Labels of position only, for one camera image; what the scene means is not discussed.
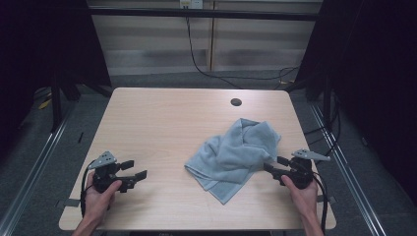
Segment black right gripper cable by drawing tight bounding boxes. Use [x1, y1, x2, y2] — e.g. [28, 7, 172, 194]
[312, 172, 329, 234]

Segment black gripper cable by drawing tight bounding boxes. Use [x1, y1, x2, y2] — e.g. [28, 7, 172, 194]
[80, 159, 98, 218]
[312, 172, 329, 234]

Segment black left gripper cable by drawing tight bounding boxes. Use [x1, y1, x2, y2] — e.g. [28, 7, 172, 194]
[80, 159, 98, 218]

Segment black curtain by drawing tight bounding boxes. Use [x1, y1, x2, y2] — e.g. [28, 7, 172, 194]
[0, 0, 113, 158]
[294, 0, 417, 206]

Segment metal floor rail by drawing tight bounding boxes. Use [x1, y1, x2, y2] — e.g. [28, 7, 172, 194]
[0, 107, 74, 236]
[309, 101, 388, 236]

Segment black wall socket cable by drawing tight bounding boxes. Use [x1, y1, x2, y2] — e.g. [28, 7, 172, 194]
[185, 16, 300, 90]

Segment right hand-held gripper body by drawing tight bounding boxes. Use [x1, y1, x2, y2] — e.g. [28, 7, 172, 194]
[274, 148, 331, 191]

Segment yellow object on floor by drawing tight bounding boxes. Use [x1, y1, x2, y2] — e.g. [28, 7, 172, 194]
[37, 97, 53, 110]

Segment black floor cables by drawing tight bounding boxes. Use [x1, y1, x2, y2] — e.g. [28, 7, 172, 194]
[303, 92, 342, 158]

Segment black horizontal bar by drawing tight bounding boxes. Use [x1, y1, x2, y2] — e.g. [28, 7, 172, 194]
[88, 7, 322, 22]

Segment white wall socket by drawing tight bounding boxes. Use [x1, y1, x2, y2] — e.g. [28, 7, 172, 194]
[178, 0, 205, 10]

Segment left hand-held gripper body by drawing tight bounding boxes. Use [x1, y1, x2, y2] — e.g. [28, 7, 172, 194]
[88, 150, 137, 194]

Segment person's right hand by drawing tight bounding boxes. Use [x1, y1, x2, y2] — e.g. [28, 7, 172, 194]
[280, 174, 320, 218]

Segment light blue towel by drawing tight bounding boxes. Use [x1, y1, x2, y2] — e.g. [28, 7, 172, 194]
[184, 117, 282, 206]

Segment person's left hand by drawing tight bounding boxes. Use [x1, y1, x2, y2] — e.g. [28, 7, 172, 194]
[84, 179, 123, 224]

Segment black metal stand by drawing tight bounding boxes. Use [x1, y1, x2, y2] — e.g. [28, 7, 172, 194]
[48, 73, 114, 134]

